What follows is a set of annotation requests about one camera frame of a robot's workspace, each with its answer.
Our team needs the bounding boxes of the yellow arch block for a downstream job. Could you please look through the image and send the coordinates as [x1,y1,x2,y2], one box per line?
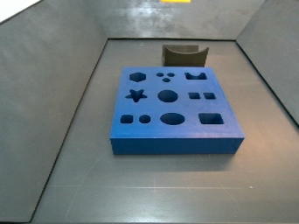
[160,0,192,4]

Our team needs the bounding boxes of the blue shape sorter board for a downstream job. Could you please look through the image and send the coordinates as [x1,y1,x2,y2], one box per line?
[110,66,246,155]

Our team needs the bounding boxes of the black curved fixture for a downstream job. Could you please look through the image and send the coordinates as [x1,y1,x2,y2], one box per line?
[163,45,210,67]

